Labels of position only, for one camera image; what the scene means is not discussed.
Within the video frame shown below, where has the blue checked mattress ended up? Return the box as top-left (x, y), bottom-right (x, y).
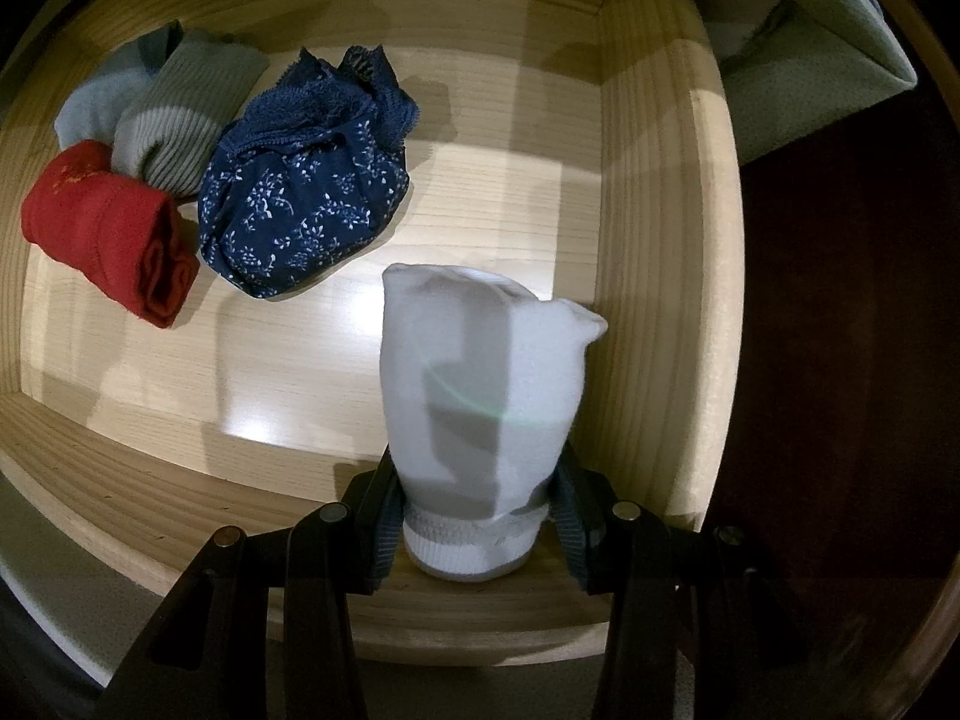
top-left (693, 0), bottom-right (918, 164)

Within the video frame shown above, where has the wooden drawer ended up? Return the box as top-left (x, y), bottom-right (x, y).
top-left (2, 0), bottom-right (743, 683)

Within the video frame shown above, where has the white sock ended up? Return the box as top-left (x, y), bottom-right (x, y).
top-left (379, 263), bottom-right (608, 582)

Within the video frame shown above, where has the red rolled underwear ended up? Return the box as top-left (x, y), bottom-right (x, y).
top-left (21, 140), bottom-right (199, 328)

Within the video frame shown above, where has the grey ribbed rolled garment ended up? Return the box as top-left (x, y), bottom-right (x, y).
top-left (110, 29), bottom-right (268, 197)

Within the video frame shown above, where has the blue-grey rolled garment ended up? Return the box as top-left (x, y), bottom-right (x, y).
top-left (53, 21), bottom-right (184, 151)

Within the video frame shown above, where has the navy floral underwear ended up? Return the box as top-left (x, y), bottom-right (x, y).
top-left (197, 46), bottom-right (420, 299)

